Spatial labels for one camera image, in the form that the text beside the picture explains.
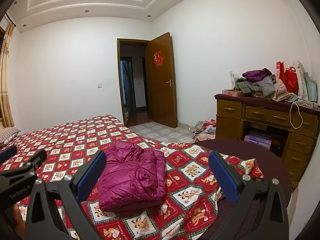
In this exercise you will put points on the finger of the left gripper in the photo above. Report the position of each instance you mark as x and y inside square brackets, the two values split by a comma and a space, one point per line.
[8, 153]
[32, 164]

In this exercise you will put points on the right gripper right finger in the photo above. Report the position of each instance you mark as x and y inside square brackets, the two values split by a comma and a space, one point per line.
[271, 221]

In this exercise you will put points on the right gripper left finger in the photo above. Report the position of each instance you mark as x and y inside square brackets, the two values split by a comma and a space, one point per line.
[43, 220]

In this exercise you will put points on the magenta quilted down jacket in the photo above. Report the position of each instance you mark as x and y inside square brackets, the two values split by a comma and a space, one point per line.
[133, 179]

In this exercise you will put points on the clothes pile on floor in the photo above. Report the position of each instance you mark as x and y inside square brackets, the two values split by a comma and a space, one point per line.
[204, 130]

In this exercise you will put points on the clothes pile on dresser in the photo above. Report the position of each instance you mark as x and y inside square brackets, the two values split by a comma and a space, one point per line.
[264, 85]

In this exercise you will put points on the person left hand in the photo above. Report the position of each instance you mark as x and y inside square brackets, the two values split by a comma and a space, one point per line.
[19, 224]

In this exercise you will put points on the striped grey pillow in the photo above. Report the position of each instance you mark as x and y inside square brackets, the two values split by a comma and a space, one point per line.
[7, 134]

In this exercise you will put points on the red patterned bed quilt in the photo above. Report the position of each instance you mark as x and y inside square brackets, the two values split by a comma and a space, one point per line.
[190, 205]

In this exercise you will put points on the purple box under dresser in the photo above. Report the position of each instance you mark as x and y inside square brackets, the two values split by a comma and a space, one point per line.
[258, 140]

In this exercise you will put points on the brown wooden dresser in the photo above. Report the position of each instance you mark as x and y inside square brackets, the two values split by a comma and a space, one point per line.
[293, 129]

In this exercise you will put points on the pink box on dresser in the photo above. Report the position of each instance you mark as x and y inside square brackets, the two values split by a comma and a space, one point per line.
[233, 93]

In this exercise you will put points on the brown wooden door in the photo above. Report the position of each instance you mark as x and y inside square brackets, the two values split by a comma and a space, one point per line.
[162, 98]

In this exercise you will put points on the white card on dresser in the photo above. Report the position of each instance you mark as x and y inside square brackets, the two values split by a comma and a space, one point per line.
[234, 78]

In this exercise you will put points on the red gift bag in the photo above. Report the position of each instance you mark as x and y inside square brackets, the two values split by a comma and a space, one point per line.
[291, 81]

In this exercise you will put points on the beige patterned curtain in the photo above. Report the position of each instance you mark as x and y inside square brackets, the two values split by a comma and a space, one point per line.
[7, 120]

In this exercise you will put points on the teal paper bag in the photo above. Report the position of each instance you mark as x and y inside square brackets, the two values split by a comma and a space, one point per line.
[311, 87]

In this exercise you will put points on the red double happiness decoration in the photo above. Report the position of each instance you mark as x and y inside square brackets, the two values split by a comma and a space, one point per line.
[158, 58]

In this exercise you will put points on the white paper bag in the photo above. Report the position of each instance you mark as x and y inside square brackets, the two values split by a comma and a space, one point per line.
[300, 70]

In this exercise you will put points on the white wall switch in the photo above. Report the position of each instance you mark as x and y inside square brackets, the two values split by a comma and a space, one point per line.
[99, 85]

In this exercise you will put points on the dark wooden door frame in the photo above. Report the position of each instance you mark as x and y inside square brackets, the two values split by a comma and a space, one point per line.
[132, 81]

